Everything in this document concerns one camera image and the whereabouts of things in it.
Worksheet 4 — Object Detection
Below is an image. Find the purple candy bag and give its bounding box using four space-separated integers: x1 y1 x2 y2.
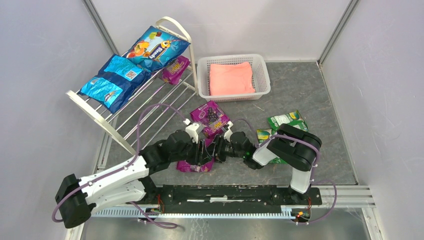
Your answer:
176 139 215 173
190 100 231 139
160 55 191 85

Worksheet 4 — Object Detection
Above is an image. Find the green candy bag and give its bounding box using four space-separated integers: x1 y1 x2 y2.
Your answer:
267 110 309 132
256 128 287 164

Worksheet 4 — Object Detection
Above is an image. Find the blue candy bag back side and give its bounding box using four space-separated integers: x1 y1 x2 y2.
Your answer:
79 54 152 114

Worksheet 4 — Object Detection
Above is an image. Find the blue candy bag with fruits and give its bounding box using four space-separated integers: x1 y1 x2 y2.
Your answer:
125 26 190 72

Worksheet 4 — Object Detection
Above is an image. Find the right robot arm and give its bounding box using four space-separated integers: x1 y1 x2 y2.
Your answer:
209 123 323 195

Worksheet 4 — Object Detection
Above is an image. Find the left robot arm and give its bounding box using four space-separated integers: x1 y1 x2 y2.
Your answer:
52 130 213 229

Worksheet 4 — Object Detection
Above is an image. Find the cream metal shelf rack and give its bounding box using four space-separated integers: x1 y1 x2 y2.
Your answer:
65 16 199 156

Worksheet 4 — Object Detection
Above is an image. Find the pink folded cloth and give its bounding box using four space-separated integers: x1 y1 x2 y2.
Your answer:
209 62 256 96

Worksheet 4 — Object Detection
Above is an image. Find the white plastic basket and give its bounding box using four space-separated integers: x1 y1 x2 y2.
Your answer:
196 54 271 102

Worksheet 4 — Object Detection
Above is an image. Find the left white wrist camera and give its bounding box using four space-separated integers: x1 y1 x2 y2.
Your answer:
183 118 204 144

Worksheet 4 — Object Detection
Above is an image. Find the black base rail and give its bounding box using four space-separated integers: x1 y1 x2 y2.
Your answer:
136 185 323 214

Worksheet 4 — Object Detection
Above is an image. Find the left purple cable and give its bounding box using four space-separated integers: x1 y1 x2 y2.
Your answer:
51 103 190 230

